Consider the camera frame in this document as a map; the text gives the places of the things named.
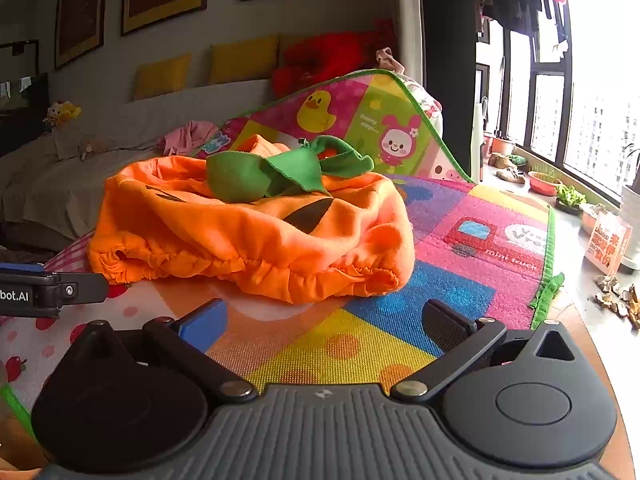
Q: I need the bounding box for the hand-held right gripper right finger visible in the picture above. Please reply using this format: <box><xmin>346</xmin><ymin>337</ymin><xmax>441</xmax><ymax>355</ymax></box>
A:
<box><xmin>390</xmin><ymin>298</ymin><xmax>582</xmax><ymax>404</ymax></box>

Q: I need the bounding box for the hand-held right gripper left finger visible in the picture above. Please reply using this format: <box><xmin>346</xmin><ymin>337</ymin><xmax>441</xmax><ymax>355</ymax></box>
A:
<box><xmin>67</xmin><ymin>298</ymin><xmax>258</xmax><ymax>404</ymax></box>

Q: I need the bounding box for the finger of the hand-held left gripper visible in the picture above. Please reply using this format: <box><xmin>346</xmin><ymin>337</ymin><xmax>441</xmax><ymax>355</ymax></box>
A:
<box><xmin>42</xmin><ymin>271</ymin><xmax>109</xmax><ymax>307</ymax></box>
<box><xmin>0</xmin><ymin>261</ymin><xmax>47</xmax><ymax>275</ymax></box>

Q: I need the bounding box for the orange pumpkin costume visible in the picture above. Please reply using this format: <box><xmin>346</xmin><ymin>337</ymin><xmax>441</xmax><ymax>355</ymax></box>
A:
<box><xmin>87</xmin><ymin>134</ymin><xmax>416</xmax><ymax>305</ymax></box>

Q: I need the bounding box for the colourful cartoon play mat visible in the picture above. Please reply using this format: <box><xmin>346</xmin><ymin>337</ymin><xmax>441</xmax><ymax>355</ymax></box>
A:
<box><xmin>0</xmin><ymin>69</ymin><xmax>567</xmax><ymax>441</ymax></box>

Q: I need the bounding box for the white sofa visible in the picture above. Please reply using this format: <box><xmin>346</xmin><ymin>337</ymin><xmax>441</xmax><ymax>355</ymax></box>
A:
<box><xmin>0</xmin><ymin>80</ymin><xmax>281</xmax><ymax>253</ymax></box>

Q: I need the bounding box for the small beige plush toy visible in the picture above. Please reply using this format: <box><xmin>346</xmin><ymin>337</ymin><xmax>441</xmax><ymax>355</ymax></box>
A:
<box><xmin>77</xmin><ymin>137</ymin><xmax>109</xmax><ymax>161</ymax></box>

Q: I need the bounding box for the dark furniture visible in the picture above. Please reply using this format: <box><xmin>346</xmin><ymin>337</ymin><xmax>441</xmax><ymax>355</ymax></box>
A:
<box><xmin>0</xmin><ymin>39</ymin><xmax>51</xmax><ymax>157</ymax></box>

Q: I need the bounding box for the yellow plush toy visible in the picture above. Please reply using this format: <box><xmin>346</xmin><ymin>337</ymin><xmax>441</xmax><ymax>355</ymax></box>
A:
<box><xmin>42</xmin><ymin>100</ymin><xmax>83</xmax><ymax>129</ymax></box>

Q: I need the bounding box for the pink basin with grass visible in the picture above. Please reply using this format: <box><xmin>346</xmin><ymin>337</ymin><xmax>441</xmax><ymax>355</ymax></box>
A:
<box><xmin>527</xmin><ymin>170</ymin><xmax>564</xmax><ymax>197</ymax></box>

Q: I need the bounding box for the pile of dry leaves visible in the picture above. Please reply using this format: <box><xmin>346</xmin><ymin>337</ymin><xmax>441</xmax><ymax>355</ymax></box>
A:
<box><xmin>593</xmin><ymin>274</ymin><xmax>640</xmax><ymax>330</ymax></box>

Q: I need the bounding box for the small green potted plant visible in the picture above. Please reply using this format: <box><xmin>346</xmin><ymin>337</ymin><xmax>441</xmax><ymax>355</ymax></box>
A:
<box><xmin>555</xmin><ymin>185</ymin><xmax>587</xmax><ymax>216</ymax></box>

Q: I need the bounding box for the orange sign card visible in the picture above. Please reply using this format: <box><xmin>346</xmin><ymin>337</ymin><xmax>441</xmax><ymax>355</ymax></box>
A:
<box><xmin>583</xmin><ymin>209</ymin><xmax>634</xmax><ymax>276</ymax></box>

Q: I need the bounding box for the brown flower pot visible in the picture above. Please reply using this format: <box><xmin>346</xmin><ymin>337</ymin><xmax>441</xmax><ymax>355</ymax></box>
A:
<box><xmin>492</xmin><ymin>132</ymin><xmax>519</xmax><ymax>157</ymax></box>

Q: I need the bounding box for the pink garment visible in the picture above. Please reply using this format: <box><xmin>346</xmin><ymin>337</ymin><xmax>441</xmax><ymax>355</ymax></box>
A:
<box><xmin>157</xmin><ymin>120</ymin><xmax>221</xmax><ymax>157</ymax></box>

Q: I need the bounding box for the white umbrella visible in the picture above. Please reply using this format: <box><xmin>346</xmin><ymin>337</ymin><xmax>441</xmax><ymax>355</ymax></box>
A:
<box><xmin>470</xmin><ymin>97</ymin><xmax>489</xmax><ymax>182</ymax></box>

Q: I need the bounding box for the white plant pot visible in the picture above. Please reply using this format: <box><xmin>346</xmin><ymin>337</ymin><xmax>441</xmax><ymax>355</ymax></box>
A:
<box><xmin>619</xmin><ymin>142</ymin><xmax>640</xmax><ymax>274</ymax></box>

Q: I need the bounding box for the floral white cloth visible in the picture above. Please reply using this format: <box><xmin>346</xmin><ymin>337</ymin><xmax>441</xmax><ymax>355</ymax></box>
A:
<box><xmin>400</xmin><ymin>72</ymin><xmax>445</xmax><ymax>137</ymax></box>

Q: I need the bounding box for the yellow cushion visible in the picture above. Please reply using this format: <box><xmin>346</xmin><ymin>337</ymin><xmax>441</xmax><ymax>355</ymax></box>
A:
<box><xmin>208</xmin><ymin>35</ymin><xmax>280</xmax><ymax>85</ymax></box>
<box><xmin>132</xmin><ymin>53</ymin><xmax>193</xmax><ymax>102</ymax></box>

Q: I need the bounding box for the small pink cloth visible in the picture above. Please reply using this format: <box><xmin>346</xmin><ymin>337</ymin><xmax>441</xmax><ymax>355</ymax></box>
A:
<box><xmin>375</xmin><ymin>47</ymin><xmax>406</xmax><ymax>74</ymax></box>

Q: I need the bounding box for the red fluffy cloth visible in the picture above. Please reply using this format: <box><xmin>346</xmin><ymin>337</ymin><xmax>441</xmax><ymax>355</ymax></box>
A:
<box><xmin>272</xmin><ymin>18</ymin><xmax>399</xmax><ymax>99</ymax></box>

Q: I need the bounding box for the black window frame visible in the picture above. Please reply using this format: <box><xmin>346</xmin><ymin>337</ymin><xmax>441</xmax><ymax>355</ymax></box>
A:
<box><xmin>475</xmin><ymin>0</ymin><xmax>640</xmax><ymax>207</ymax></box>

